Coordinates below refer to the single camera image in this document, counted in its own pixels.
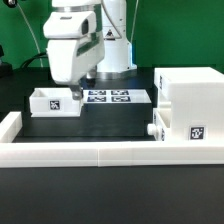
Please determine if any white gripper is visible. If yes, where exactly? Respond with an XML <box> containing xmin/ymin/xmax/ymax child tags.
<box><xmin>43</xmin><ymin>11</ymin><xmax>105</xmax><ymax>100</ymax></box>

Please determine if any white thin cable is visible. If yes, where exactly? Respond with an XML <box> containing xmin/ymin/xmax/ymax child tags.
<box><xmin>16</xmin><ymin>3</ymin><xmax>45</xmax><ymax>69</ymax></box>

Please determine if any white drawer cabinet box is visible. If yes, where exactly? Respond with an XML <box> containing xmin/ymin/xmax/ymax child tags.
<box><xmin>154</xmin><ymin>67</ymin><xmax>224</xmax><ymax>142</ymax></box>

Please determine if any white drawer tray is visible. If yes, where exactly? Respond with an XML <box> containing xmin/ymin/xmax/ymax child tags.
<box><xmin>29</xmin><ymin>88</ymin><xmax>83</xmax><ymax>117</ymax></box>
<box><xmin>147</xmin><ymin>108</ymin><xmax>171</xmax><ymax>141</ymax></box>

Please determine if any black device at left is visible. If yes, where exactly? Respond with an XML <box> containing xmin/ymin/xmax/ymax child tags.
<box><xmin>0</xmin><ymin>45</ymin><xmax>13</xmax><ymax>78</ymax></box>

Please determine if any black cable with connector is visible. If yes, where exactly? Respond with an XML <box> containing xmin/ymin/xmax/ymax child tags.
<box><xmin>19</xmin><ymin>51</ymin><xmax>49</xmax><ymax>70</ymax></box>

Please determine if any white marker tag plate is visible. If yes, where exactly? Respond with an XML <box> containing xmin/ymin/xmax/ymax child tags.
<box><xmin>83</xmin><ymin>89</ymin><xmax>151</xmax><ymax>104</ymax></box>

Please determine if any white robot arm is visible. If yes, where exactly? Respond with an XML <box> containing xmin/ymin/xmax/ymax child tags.
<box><xmin>43</xmin><ymin>0</ymin><xmax>136</xmax><ymax>100</ymax></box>

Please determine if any white U-shaped border frame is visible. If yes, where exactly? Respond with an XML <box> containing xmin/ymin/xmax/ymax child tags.
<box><xmin>0</xmin><ymin>112</ymin><xmax>224</xmax><ymax>168</ymax></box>

